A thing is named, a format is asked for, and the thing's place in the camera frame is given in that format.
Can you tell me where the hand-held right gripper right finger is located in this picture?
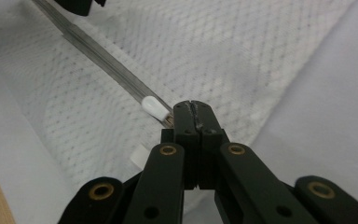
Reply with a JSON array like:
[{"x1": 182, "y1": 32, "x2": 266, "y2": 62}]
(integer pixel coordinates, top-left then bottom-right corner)
[{"x1": 193, "y1": 100, "x2": 231, "y2": 190}]

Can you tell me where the white zipper pull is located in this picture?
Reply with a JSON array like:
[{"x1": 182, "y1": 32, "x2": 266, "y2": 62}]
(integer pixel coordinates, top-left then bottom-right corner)
[{"x1": 141, "y1": 95, "x2": 174, "y2": 123}]

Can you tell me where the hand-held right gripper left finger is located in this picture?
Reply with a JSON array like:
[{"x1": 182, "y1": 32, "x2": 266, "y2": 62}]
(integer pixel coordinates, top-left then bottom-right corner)
[{"x1": 160, "y1": 100, "x2": 200, "y2": 190}]

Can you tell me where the white table mat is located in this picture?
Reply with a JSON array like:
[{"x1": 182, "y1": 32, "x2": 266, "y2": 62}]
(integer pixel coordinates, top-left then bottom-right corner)
[{"x1": 0, "y1": 0, "x2": 358, "y2": 224}]

